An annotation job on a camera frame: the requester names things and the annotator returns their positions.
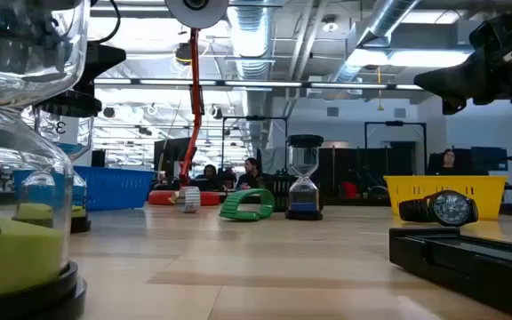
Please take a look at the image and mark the black wristwatch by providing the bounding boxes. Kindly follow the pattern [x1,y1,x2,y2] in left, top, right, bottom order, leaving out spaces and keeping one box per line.
[397,189,479,228]

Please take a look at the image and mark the blue sand hourglass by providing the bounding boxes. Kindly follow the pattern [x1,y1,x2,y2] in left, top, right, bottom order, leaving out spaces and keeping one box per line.
[284,134,324,221]

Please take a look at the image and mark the person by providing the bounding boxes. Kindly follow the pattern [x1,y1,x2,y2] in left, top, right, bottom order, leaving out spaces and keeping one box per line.
[236,156,266,191]
[196,164,224,192]
[427,148,491,176]

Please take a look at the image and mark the dark desk monitor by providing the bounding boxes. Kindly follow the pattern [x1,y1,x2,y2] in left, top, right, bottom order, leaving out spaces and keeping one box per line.
[471,146,509,172]

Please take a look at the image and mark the red desk lamp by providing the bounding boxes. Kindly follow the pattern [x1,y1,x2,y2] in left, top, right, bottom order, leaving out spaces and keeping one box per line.
[148,0,230,206]

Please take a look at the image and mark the yellow plastic basket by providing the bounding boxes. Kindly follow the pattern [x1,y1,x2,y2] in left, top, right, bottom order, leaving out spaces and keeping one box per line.
[383,174,509,221]

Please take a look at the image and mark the black computer monitor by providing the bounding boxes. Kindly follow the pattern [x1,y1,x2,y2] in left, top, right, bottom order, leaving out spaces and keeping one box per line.
[153,136,193,179]

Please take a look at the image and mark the blue plastic basket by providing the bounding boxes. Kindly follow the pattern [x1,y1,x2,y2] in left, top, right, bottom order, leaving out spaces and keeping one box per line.
[13,164,156,212]

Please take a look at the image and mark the red bag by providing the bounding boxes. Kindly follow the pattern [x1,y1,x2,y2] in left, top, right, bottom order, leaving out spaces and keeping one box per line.
[341,180,359,200]

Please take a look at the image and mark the black plastic basket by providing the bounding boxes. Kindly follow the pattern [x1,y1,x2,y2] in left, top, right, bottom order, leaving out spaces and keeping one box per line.
[260,173,328,212]

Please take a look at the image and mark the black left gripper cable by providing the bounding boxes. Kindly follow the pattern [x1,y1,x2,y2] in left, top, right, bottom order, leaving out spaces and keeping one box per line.
[91,0,122,45]

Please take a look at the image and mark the black metal frame stand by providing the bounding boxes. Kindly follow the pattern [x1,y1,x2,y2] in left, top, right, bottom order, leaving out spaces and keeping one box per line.
[364,120,428,177]

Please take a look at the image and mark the yellow hanging cord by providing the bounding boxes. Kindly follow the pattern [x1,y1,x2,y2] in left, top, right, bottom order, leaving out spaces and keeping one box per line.
[375,65,385,112]

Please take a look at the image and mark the smooth silver ventilation duct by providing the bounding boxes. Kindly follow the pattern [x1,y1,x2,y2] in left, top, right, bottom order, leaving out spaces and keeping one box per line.
[331,0,421,84]

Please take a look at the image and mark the corrugated silver ventilation duct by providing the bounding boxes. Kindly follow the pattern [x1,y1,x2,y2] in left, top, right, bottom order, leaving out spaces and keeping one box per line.
[228,0,279,148]

